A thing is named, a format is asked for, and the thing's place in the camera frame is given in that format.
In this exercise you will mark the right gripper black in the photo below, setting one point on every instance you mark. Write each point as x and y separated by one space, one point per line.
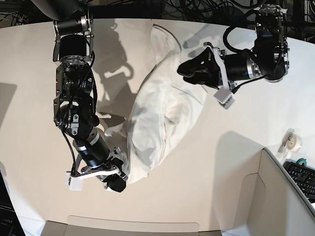
110 171

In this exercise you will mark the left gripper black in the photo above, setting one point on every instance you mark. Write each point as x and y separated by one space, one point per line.
210 61

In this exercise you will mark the white t-shirt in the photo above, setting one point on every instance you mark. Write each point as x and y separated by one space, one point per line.
165 109

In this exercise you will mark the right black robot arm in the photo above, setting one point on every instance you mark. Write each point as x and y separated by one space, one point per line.
76 96

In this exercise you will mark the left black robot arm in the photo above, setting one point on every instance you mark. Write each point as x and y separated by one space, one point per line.
267 59

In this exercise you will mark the white tape dispenser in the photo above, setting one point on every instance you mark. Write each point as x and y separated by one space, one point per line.
291 143

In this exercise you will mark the green tape roll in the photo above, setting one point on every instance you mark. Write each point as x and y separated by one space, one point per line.
302 162

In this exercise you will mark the beige cardboard side panel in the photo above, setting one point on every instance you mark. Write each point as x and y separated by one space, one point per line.
263 201

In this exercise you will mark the black computer keyboard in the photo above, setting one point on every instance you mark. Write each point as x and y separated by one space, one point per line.
304 177

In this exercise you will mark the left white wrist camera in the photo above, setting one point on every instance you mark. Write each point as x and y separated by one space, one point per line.
225 98

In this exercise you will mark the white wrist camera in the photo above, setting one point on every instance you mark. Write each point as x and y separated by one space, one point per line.
74 183
225 98

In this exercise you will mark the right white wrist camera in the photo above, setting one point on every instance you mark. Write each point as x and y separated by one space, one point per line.
74 183

